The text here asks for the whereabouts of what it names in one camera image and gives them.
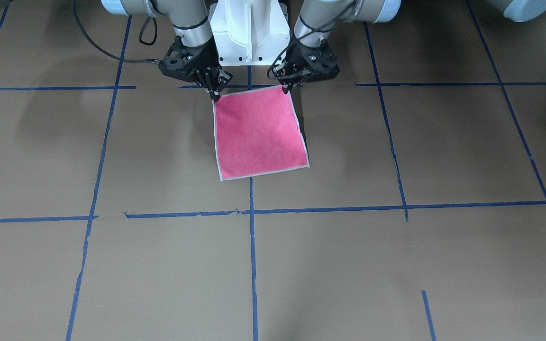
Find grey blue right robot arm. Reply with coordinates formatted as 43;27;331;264
101;0;232;102

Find pink towel with grey edge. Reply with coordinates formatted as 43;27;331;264
213;85;309;181

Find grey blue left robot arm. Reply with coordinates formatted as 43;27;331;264
267;0;401;94

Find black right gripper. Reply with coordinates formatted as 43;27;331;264
158;36;233;103

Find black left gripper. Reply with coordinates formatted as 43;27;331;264
267;39;340;94

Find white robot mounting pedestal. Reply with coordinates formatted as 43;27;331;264
209;0;291;66

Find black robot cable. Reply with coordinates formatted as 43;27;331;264
72;0;162;64

